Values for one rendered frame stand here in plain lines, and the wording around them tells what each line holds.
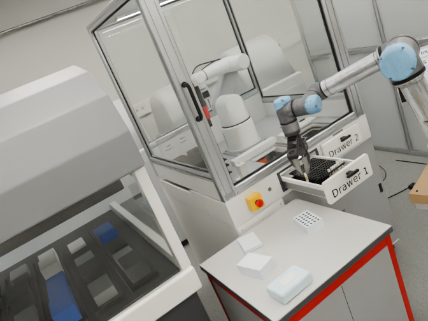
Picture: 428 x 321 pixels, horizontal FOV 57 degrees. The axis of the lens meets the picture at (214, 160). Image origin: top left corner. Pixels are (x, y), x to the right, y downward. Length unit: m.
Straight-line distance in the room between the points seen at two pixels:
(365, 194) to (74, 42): 3.63
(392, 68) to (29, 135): 1.22
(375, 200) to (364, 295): 0.97
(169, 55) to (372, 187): 1.46
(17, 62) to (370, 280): 4.16
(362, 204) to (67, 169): 1.74
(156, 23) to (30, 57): 3.27
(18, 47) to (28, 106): 3.45
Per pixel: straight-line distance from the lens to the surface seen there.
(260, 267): 1.62
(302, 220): 1.85
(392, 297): 1.87
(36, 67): 4.90
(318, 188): 1.88
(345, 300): 1.67
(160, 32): 1.76
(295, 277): 1.52
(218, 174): 1.86
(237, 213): 1.95
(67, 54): 4.93
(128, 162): 1.42
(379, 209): 2.64
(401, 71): 1.50
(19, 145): 1.40
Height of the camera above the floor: 1.71
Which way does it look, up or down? 18 degrees down
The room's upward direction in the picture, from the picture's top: 23 degrees counter-clockwise
